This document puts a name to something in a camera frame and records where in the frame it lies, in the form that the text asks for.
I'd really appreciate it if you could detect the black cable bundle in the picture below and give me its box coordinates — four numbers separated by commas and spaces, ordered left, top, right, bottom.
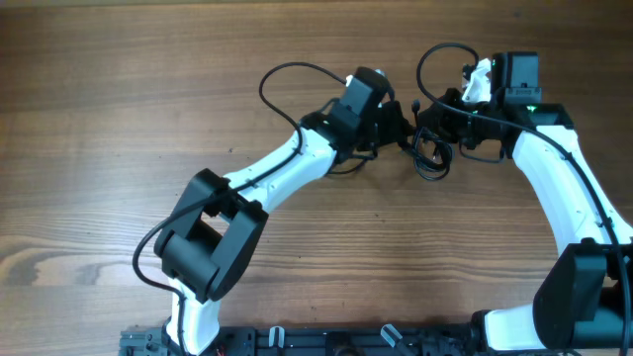
398, 98, 455, 182

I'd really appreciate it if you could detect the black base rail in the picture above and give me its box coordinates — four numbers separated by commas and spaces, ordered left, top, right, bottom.
118, 323, 560, 356

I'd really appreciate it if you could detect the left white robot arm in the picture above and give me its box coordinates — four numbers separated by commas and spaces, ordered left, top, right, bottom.
154, 67, 396, 355

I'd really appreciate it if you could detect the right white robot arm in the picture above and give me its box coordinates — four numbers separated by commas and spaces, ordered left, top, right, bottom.
416, 51, 632, 354

